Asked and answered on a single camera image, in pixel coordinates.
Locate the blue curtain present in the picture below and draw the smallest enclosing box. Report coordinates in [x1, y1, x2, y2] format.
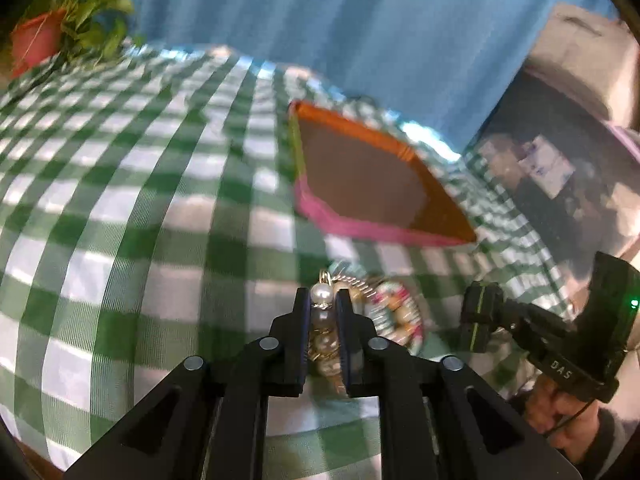
[132, 0, 616, 150]

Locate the person's right hand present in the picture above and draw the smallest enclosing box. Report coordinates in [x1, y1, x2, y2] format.
[523, 375, 600, 464]

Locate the beige fabric storage box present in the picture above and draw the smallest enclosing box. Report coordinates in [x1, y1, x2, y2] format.
[524, 3, 639, 127]

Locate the dark transparent storage box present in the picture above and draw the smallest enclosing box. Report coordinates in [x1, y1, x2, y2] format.
[466, 70, 639, 310]

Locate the pink orange metal tray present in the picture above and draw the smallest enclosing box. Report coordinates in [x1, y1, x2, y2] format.
[288, 100, 477, 247]

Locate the white pearl bracelet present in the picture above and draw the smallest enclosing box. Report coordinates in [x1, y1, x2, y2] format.
[308, 268, 352, 395]

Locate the red plant pot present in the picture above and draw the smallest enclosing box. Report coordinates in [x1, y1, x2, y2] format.
[11, 9, 66, 79]

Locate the green potted plant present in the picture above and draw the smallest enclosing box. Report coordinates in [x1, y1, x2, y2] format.
[43, 0, 134, 64]

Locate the colourful beaded bracelet pile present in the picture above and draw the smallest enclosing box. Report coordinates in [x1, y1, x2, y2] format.
[328, 259, 426, 354]

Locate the green white checkered tablecloth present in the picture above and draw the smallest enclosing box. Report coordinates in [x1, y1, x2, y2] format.
[1, 51, 567, 469]

